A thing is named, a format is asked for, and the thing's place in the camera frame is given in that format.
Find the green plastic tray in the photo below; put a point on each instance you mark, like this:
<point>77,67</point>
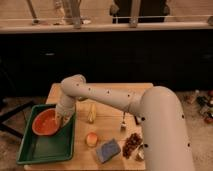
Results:
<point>35,149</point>

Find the blue sponge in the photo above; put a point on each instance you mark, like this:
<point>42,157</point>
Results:
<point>108,150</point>

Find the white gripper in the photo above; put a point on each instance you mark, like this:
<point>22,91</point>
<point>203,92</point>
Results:
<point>65,108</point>

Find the metal fork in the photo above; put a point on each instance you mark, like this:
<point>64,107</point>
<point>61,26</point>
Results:
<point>123,123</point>

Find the metal cup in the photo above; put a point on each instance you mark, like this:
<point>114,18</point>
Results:
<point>140,153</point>

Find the wooden table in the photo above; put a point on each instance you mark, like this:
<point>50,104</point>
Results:
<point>106,126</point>

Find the yellow banana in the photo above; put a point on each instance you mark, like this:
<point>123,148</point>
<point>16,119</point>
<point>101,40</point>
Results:
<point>92,114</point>

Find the brown chocolate bar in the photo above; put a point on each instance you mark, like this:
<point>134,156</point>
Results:
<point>137,120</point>

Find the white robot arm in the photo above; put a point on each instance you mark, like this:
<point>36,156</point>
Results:
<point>166,143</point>

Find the dark grape bunch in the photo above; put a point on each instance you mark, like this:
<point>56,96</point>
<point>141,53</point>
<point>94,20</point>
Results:
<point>131,143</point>

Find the orange bowl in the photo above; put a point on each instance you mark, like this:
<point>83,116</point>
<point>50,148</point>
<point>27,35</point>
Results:
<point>45,123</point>

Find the red yellow apple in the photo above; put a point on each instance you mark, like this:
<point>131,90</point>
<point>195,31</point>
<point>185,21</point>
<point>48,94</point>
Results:
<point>91,139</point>

